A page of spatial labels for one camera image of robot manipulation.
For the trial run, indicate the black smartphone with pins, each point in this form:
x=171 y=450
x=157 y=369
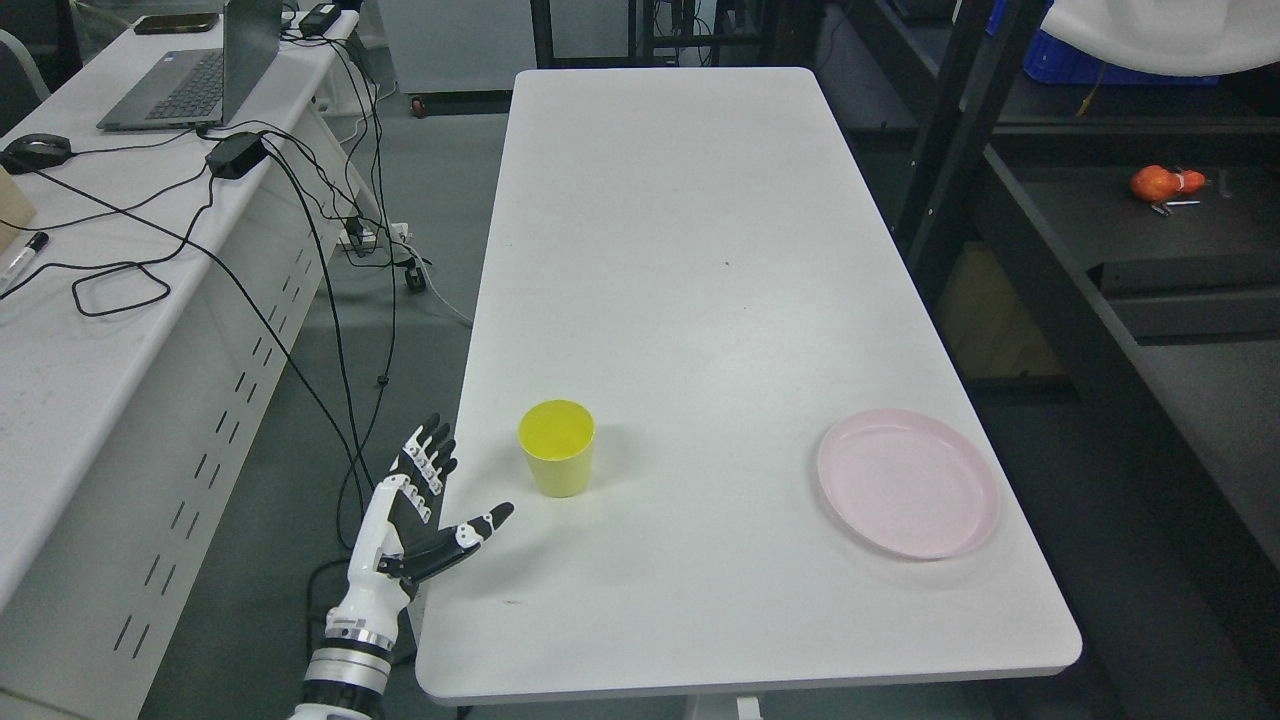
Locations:
x=176 y=24

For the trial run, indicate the white side desk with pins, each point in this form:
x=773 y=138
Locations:
x=138 y=362

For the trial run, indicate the black marker pen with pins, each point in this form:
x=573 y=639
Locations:
x=34 y=246

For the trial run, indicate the black metal shelf rack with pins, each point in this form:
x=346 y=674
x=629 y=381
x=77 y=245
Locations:
x=1148 y=470

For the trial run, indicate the grey laptop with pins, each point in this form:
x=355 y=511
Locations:
x=194 y=88

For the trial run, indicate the black charger on desk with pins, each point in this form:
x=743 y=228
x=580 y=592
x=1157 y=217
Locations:
x=318 y=20

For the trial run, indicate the white table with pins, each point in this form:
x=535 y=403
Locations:
x=693 y=255

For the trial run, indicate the pink plastic plate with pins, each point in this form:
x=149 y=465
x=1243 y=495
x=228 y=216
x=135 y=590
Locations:
x=908 y=484

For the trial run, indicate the orange toy object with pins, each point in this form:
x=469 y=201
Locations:
x=1158 y=184

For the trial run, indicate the white power strip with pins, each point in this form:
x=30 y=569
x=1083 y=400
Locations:
x=365 y=238

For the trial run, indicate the yellow plastic cup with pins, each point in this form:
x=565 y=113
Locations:
x=557 y=437

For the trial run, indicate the black computer mouse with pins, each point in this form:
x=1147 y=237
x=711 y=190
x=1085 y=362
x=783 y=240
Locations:
x=38 y=151

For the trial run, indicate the black power adapter brick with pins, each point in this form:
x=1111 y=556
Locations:
x=236 y=155

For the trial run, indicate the cardboard box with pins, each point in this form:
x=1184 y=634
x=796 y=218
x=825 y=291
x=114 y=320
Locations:
x=16 y=210

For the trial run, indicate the blue plastic crate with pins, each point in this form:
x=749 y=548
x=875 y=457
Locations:
x=1052 y=61

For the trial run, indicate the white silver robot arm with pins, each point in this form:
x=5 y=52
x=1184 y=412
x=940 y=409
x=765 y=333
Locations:
x=345 y=680

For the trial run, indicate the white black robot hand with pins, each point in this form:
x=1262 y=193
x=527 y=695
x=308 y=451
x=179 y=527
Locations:
x=401 y=541

